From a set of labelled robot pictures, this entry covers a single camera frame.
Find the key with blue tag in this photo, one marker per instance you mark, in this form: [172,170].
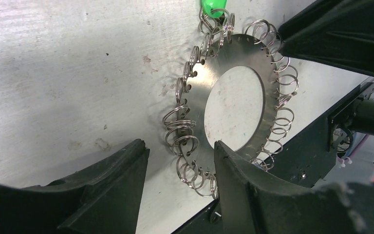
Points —
[262,165]

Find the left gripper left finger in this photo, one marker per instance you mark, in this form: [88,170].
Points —
[103,198]

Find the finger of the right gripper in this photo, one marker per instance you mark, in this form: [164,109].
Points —
[339,33]

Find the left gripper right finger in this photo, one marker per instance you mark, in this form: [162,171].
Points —
[254,201]

